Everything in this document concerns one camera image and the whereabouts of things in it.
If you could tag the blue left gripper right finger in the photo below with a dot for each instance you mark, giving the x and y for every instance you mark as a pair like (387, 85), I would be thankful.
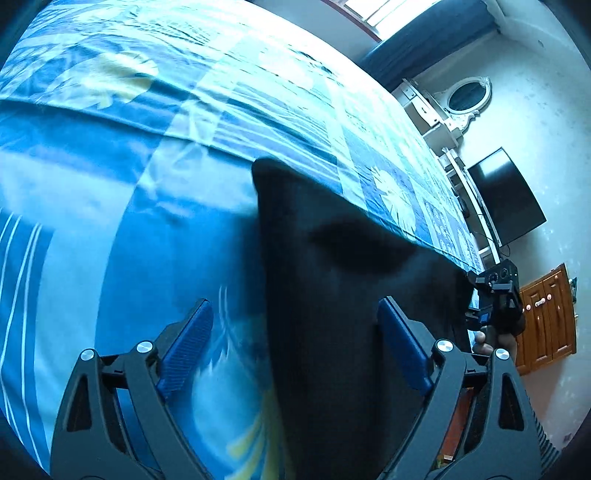
(410, 343)

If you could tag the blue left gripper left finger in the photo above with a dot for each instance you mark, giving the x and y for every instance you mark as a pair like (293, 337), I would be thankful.
(179, 347)

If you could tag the person's right hand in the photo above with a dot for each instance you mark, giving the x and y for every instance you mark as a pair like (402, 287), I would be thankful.
(482, 346)

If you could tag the black flat television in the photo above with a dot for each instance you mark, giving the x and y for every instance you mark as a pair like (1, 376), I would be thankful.
(510, 203)

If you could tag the white dressing table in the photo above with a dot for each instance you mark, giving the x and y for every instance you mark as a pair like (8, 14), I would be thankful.
(435, 125)

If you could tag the white oval vanity mirror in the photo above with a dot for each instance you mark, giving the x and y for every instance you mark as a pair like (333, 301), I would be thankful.
(467, 99)

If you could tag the blue patterned bedspread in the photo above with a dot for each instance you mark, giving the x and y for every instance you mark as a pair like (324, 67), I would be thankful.
(128, 132)

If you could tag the right blue curtain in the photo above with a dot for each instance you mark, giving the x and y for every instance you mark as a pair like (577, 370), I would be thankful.
(437, 33)

